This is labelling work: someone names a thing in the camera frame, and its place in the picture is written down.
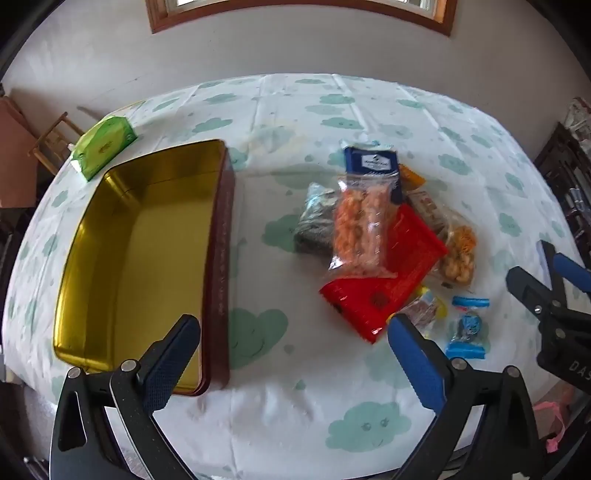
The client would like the twisted dough snack bag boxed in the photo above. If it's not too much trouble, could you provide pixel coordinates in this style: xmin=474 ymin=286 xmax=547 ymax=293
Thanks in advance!
xmin=408 ymin=188 xmax=478 ymax=288

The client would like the blue dark candy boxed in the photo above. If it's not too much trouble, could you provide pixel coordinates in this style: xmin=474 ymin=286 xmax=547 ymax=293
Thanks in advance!
xmin=446 ymin=296 xmax=490 ymax=360

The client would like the yellow small snack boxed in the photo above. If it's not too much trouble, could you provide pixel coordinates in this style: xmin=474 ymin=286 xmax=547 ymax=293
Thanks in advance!
xmin=387 ymin=286 xmax=448 ymax=339

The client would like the red snack packet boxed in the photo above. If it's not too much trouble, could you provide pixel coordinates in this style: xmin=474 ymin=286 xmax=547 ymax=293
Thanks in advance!
xmin=320 ymin=204 xmax=448 ymax=344

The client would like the clear orange snack bag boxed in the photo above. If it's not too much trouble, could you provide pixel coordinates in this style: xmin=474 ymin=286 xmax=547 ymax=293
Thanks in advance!
xmin=329 ymin=174 xmax=397 ymax=278

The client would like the blue soda cracker pack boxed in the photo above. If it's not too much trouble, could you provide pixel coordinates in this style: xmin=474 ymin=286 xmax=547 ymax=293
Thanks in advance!
xmin=344 ymin=145 xmax=404 ymax=205

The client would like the dark seaweed snack block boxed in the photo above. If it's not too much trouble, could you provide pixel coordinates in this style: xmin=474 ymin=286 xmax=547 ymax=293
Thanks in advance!
xmin=294 ymin=182 xmax=339 ymax=257

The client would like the orange snack packet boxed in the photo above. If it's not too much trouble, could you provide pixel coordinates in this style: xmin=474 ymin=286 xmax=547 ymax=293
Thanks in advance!
xmin=399 ymin=164 xmax=426 ymax=191

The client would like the dark wooden shelf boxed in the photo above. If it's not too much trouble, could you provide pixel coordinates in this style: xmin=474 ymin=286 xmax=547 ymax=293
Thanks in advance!
xmin=534 ymin=122 xmax=590 ymax=267

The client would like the cloud print tablecloth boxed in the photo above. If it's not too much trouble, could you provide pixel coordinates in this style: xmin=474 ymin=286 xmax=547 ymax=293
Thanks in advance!
xmin=2 ymin=72 xmax=584 ymax=480

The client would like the gold toffee tin box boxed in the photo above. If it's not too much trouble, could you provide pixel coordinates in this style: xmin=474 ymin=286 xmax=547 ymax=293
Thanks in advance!
xmin=53 ymin=140 xmax=235 ymax=396

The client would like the pink cloth covered furniture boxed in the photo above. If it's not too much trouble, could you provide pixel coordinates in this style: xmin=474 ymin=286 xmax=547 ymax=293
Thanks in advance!
xmin=0 ymin=96 xmax=37 ymax=209

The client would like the wooden chair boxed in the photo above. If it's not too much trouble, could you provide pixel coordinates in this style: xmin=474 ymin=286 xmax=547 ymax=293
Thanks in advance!
xmin=28 ymin=112 xmax=85 ymax=177

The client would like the green tissue pack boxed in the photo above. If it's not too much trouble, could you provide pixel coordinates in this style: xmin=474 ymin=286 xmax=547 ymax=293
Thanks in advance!
xmin=71 ymin=116 xmax=137 ymax=181

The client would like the wooden window frame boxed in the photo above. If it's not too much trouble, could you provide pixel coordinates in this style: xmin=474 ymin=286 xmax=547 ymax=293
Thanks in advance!
xmin=144 ymin=0 xmax=459 ymax=37

